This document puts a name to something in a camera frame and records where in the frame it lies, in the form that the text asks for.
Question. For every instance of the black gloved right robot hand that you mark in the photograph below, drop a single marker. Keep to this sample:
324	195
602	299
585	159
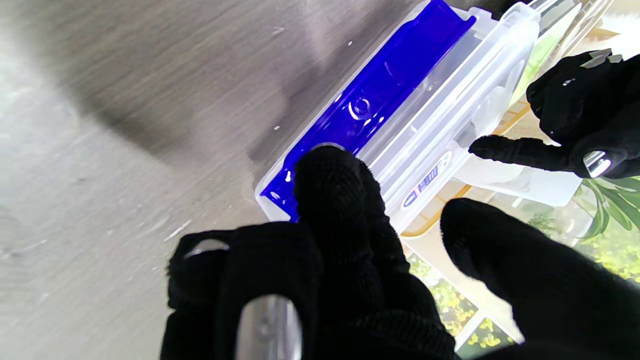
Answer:
350	280

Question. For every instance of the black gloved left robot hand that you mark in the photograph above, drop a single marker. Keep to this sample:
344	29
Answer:
585	115

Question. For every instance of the clear lid with green sheet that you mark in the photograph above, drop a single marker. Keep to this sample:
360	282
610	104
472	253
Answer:
550	35

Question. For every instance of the clear lid with blue mark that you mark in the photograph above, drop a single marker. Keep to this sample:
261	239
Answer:
470	110

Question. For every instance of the clear container with blue clips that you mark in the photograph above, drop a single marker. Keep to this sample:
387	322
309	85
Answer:
380	105

